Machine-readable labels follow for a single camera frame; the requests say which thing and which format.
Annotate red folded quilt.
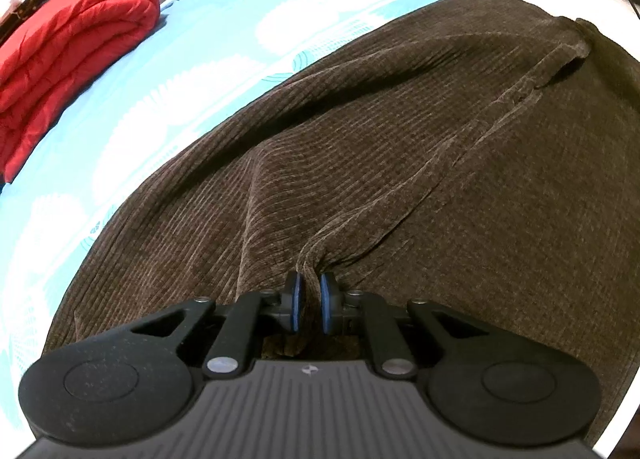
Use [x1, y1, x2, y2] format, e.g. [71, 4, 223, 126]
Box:
[0, 0, 161, 185]

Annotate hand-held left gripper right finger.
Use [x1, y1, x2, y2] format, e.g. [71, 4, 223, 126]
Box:
[320, 271, 496, 381]

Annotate blue white patterned bed sheet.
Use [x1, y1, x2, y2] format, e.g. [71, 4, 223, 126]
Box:
[0, 0, 640, 457]

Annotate brown corduroy pants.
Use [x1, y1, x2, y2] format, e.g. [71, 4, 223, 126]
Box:
[42, 0, 640, 445]

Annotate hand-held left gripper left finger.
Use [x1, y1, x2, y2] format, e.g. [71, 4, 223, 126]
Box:
[131, 271, 307, 381]

